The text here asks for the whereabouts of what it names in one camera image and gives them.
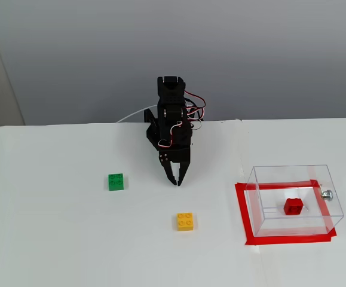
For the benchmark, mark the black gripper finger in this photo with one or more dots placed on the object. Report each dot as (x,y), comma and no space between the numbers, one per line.
(184,169)
(167,166)

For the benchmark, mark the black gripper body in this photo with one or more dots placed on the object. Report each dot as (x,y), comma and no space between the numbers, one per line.
(177,156)

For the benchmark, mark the red lego brick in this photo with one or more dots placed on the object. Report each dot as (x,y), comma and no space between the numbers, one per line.
(293,207)

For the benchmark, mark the yellow lego brick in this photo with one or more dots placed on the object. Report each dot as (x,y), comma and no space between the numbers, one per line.
(186,221)

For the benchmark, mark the green lego brick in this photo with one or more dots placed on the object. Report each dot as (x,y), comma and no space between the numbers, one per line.
(116,181)

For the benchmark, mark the silver box lock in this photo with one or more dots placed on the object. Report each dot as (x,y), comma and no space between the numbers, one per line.
(327,195)

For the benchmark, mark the transparent plastic box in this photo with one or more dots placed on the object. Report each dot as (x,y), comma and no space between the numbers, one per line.
(334,209)

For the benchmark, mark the black table clamp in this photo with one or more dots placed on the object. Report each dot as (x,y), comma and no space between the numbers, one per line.
(151,125)

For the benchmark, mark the red tape rectangle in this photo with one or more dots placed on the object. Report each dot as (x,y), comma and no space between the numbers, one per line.
(289,239)

